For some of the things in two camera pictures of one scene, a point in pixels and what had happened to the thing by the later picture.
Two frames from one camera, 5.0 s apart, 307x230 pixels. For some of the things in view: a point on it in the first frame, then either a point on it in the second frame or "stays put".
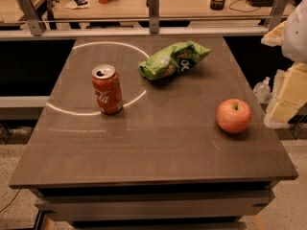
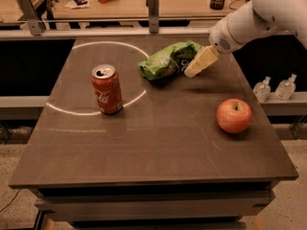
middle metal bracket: (153, 1) stays put
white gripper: (296, 33) -> (221, 37)
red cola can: (107, 89) stays put
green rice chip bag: (172, 59) stays put
